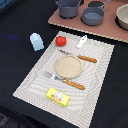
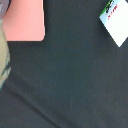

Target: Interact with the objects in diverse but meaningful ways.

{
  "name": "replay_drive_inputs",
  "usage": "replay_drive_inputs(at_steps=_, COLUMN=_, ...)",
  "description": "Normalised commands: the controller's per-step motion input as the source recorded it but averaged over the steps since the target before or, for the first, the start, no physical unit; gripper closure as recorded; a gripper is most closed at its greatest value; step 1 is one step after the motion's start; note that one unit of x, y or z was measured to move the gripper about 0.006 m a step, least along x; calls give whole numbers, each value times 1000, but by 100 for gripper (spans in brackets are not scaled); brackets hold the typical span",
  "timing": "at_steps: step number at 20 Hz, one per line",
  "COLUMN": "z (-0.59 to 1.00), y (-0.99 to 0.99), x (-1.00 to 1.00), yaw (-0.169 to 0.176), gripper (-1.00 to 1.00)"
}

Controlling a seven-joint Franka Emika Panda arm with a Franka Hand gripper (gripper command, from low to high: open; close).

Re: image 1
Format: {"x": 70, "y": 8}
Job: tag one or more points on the red tomato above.
{"x": 60, "y": 41}

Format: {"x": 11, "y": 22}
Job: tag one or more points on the yellow butter box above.
{"x": 58, "y": 97}

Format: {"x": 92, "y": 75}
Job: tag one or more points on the white salt shaker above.
{"x": 82, "y": 41}

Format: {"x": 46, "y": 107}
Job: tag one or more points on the light blue cup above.
{"x": 36, "y": 41}

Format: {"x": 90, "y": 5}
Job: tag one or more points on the round wooden plate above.
{"x": 68, "y": 66}

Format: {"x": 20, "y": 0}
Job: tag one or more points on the beige woven placemat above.
{"x": 80, "y": 108}

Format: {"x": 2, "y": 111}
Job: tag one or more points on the tall grey pot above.
{"x": 68, "y": 8}

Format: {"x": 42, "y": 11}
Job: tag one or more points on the brown stove board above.
{"x": 108, "y": 28}

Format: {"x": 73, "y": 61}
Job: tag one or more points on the cream bowl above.
{"x": 122, "y": 14}

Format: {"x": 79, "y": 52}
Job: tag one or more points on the fork with wooden handle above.
{"x": 54, "y": 77}

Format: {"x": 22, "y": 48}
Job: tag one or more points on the knife with wooden handle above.
{"x": 79, "y": 56}

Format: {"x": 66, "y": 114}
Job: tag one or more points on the grey saucepan with handle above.
{"x": 93, "y": 16}

